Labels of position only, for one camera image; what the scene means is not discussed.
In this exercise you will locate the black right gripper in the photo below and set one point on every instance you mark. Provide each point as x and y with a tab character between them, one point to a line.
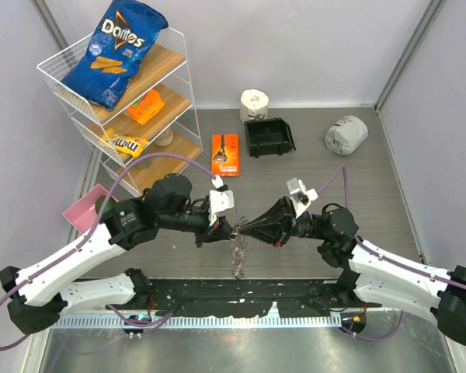
276	225

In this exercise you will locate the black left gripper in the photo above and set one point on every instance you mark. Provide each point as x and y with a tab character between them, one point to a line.
220	230

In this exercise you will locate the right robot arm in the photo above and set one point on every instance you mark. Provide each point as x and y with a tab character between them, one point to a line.
370	274

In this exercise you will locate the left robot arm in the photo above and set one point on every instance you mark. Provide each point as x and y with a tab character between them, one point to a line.
43	293

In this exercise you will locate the orange razor box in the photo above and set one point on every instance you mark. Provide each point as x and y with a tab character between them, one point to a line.
224	160

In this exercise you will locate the black plastic storage bin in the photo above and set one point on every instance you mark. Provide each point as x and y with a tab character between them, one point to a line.
268	137

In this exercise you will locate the grey wrapped paper bundle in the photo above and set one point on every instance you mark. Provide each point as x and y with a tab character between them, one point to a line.
346	135

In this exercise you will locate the yellow M&M candy bag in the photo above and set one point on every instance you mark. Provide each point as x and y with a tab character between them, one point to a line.
130	145

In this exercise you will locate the white toilet paper roll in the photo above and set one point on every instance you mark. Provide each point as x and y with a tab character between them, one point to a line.
254	105

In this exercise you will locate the pink plastic tray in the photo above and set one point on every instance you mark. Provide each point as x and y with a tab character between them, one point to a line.
82	214

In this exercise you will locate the orange snack box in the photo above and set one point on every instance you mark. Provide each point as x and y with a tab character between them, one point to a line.
143	109

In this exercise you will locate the blue Doritos chip bag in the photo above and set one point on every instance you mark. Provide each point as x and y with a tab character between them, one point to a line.
123	37

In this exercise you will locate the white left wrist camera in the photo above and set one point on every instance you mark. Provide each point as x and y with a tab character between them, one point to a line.
220	203

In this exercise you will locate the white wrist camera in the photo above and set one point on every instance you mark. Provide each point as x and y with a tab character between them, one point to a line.
220	203
300	197

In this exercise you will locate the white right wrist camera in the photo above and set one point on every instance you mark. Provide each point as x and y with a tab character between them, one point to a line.
300	197

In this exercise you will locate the white wire wooden shelf rack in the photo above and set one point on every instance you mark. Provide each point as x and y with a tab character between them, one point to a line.
165	69

